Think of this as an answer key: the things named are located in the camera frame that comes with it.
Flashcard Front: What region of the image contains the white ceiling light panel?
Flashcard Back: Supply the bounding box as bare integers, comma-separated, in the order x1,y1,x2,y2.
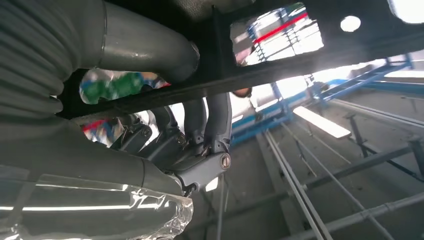
293,105,352,140

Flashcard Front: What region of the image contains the red barrier belt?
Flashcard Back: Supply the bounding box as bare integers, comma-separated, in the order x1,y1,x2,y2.
252,11,310,45

